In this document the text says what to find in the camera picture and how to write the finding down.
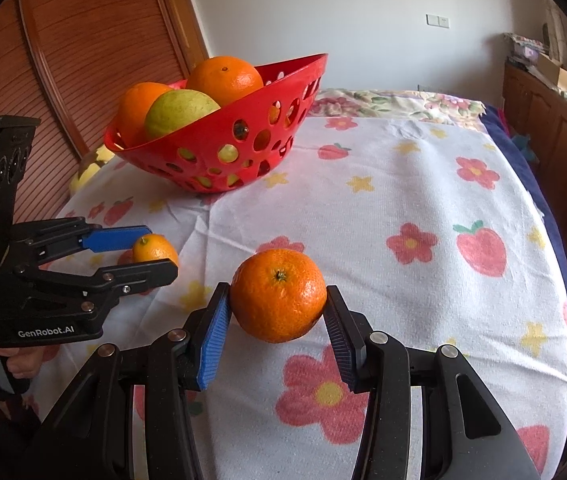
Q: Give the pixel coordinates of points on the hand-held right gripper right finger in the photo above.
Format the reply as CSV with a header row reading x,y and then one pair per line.
x,y
338,335

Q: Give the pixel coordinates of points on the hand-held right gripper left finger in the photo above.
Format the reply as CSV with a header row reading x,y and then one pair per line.
x,y
216,335

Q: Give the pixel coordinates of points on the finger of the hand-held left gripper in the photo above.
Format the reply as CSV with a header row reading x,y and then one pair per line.
x,y
118,239
153,272

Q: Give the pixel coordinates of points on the small kumquat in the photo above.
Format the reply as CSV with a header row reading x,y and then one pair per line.
x,y
156,250

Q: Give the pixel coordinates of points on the tangerine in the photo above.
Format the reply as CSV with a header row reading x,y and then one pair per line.
x,y
278,295

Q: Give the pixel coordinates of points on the large orange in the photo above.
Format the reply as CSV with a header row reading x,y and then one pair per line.
x,y
223,80
136,110

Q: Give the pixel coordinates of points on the large green apple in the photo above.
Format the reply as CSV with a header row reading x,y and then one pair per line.
x,y
178,110

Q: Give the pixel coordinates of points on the red perforated plastic basket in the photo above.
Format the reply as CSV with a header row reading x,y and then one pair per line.
x,y
213,125

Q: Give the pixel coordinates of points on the person's left hand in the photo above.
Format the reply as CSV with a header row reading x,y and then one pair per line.
x,y
25,362

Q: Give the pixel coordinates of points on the yellow plush toy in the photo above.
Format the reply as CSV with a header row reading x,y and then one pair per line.
x,y
88,170

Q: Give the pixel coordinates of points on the small green fruit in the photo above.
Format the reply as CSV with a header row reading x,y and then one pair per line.
x,y
228,153
236,178

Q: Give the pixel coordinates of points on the white flower print cloth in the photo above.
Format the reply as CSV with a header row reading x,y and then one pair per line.
x,y
413,185

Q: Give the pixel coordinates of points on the wooden wardrobe door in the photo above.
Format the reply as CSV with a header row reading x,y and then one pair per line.
x,y
88,35

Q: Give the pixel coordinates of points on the dark blue bed sheet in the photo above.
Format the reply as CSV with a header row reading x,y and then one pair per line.
x,y
553,240

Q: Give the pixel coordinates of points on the floral quilt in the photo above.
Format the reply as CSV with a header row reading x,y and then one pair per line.
x,y
388,102

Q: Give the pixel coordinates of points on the blue plush toy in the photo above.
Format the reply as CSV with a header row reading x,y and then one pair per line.
x,y
523,147

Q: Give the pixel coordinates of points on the wooden cabinet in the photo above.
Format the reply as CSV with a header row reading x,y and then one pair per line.
x,y
563,150

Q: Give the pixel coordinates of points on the cardboard box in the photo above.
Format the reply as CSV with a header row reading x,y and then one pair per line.
x,y
563,77

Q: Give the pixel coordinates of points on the patterned curtain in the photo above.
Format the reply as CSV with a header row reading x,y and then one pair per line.
x,y
556,30

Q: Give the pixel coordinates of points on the white wall switch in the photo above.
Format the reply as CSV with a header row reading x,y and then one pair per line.
x,y
437,20

